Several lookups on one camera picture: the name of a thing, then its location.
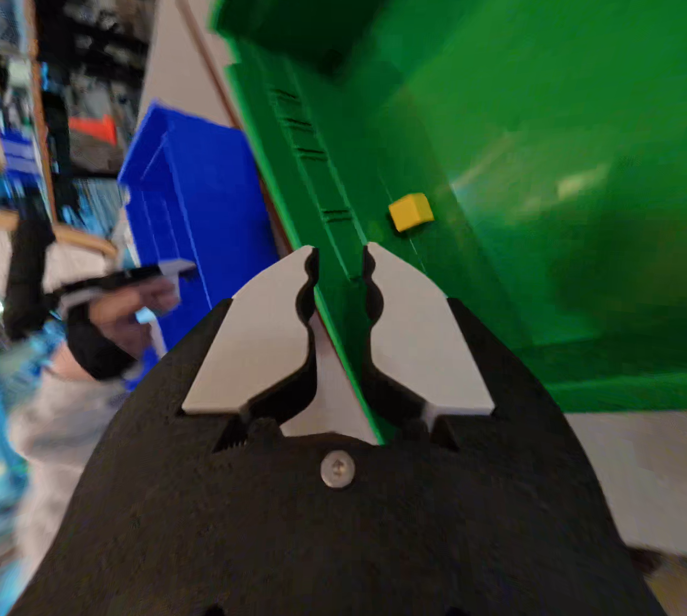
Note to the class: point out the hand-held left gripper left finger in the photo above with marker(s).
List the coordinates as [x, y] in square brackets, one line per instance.
[252, 353]

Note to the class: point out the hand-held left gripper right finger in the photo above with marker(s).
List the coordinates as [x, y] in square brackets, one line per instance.
[424, 353]

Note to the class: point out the small yellow cube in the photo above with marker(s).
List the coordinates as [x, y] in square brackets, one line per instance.
[410, 212]

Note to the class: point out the green plastic bin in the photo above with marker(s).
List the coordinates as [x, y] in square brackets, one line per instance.
[510, 116]

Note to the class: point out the grey desk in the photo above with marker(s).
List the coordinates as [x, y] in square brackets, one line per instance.
[633, 465]

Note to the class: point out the black handheld device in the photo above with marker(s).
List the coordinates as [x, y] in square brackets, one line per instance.
[123, 278]

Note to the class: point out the blue plastic bin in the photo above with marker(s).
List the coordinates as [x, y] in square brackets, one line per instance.
[204, 208]

